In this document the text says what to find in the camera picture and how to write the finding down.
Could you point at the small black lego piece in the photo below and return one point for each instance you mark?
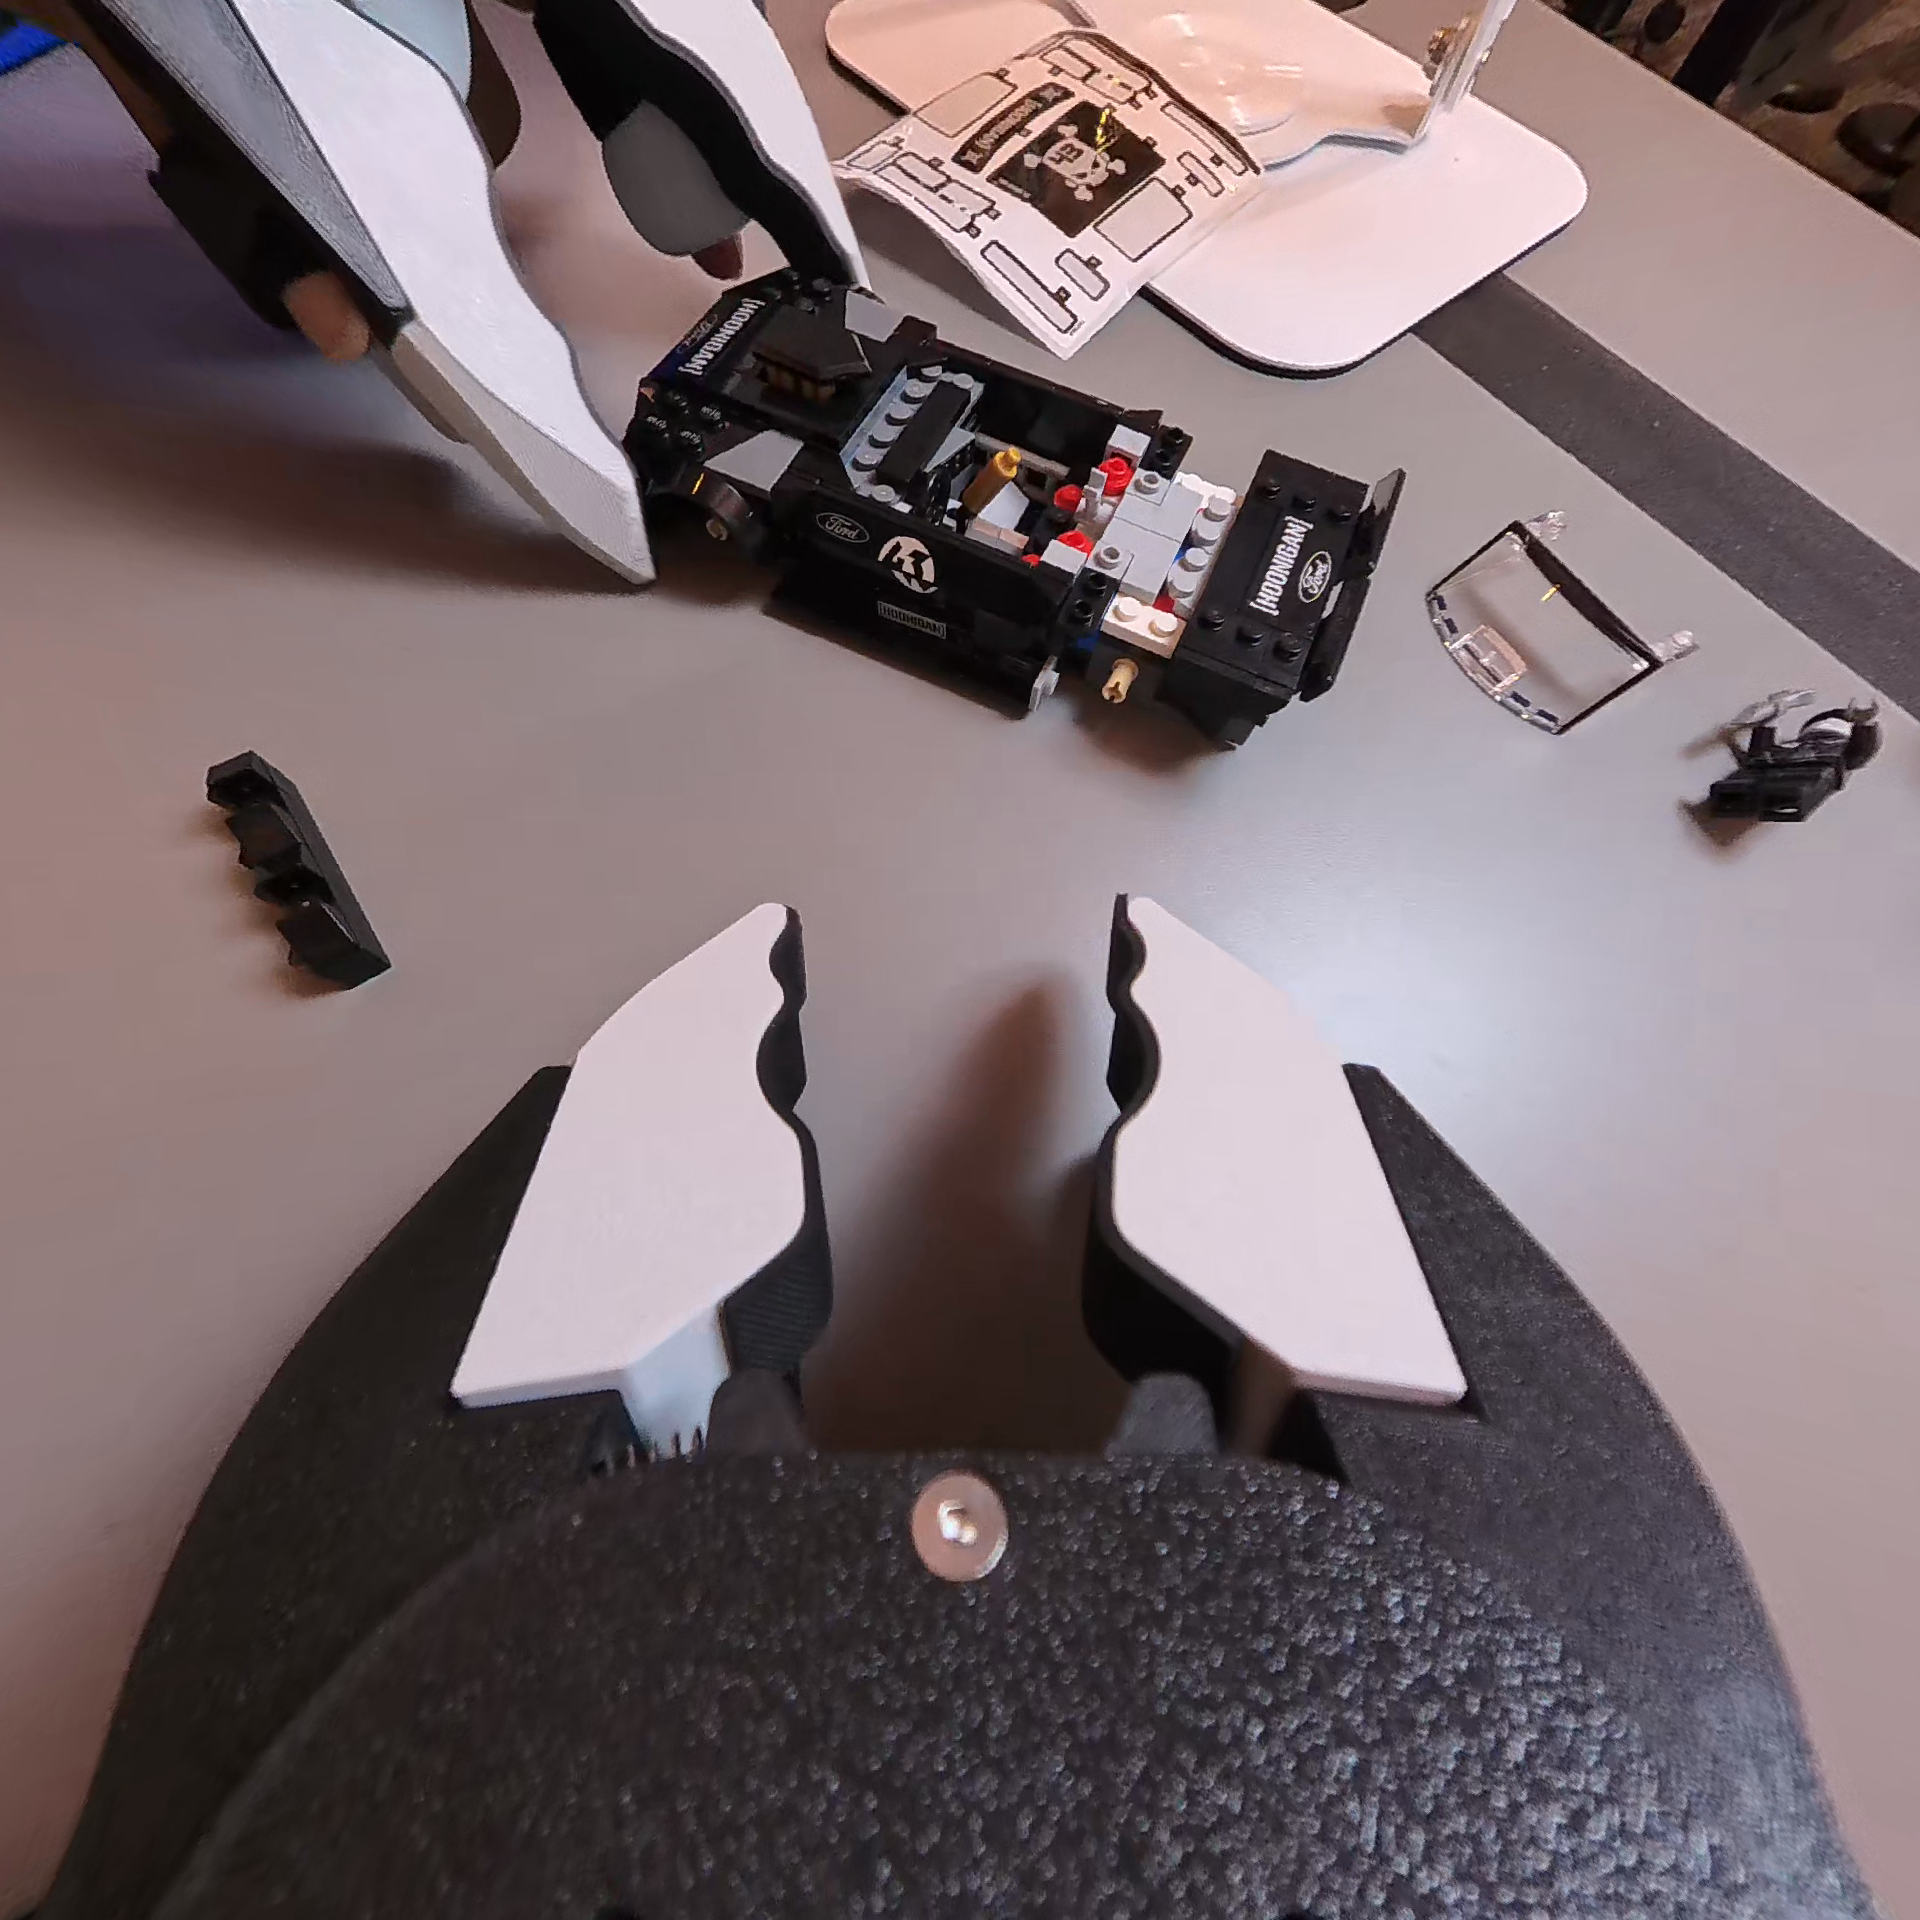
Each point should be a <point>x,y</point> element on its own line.
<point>1790,764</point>

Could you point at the person's left hand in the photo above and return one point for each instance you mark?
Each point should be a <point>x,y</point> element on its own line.
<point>342,323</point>

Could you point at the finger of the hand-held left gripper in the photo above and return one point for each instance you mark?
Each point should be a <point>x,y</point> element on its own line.
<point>736,91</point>
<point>453,272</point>

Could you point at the white sticker sheet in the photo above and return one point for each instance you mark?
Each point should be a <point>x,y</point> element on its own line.
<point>1051,180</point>

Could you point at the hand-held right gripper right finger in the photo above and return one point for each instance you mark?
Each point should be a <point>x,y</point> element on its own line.
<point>1273,1187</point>

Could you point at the black lego car model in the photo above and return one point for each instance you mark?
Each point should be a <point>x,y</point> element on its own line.
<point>1020,510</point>

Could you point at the white tray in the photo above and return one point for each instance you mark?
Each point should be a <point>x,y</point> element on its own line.
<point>1411,227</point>

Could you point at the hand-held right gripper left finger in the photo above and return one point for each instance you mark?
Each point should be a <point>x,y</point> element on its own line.
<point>661,1169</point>

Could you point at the long black lego plate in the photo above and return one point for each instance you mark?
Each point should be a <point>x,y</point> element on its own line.
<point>302,869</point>

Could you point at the clear lego windshield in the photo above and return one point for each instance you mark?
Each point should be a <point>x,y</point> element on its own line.
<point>1553,632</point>

